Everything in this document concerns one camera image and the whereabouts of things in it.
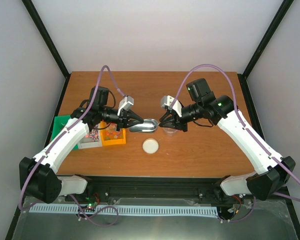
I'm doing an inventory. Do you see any white candy bin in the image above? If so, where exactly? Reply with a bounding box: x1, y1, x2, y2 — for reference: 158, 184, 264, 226
77, 129, 102, 149

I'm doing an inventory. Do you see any metal front plate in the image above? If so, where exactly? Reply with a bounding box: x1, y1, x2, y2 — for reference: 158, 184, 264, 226
9, 200, 300, 240

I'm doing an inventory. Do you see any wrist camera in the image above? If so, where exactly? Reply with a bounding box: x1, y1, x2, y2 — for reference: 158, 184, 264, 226
117, 95, 134, 116
160, 95, 182, 117

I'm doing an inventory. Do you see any white jar lid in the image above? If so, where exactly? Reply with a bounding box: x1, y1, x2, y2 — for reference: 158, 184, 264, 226
142, 138, 159, 154

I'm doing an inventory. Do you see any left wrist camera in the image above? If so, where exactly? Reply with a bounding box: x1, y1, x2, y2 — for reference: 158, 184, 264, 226
117, 95, 134, 116

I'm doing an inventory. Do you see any left black frame post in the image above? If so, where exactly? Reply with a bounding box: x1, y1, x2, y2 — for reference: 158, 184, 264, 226
21, 0, 69, 73

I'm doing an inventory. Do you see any black aluminium rail base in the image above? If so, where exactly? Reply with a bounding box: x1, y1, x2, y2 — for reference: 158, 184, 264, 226
22, 174, 290, 208

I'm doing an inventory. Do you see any right black frame post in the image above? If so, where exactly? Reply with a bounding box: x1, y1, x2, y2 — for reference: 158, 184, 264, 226
241, 0, 295, 77

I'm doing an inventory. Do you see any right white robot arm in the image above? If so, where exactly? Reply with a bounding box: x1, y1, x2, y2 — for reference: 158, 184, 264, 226
159, 78, 296, 201

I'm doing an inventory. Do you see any black frame post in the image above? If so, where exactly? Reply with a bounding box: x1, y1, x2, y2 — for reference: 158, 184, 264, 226
241, 0, 295, 77
21, 0, 69, 73

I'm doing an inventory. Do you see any light blue cable duct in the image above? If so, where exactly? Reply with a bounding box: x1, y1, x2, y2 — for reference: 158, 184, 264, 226
29, 203, 218, 218

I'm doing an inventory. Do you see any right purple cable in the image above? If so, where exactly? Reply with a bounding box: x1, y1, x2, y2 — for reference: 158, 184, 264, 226
168, 63, 300, 223

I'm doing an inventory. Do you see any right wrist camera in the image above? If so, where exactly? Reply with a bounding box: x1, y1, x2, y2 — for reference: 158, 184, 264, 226
160, 95, 182, 117

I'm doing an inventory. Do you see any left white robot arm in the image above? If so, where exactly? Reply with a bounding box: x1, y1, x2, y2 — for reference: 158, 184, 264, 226
19, 86, 144, 204

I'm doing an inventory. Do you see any green candy bin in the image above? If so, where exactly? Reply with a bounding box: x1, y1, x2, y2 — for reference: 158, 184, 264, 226
51, 115, 71, 141

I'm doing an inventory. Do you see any orange candy bin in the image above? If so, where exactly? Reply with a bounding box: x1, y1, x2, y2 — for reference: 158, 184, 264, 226
99, 121, 127, 147

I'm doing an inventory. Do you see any metal scoop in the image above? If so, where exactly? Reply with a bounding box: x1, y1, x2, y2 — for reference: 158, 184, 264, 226
129, 118, 159, 134

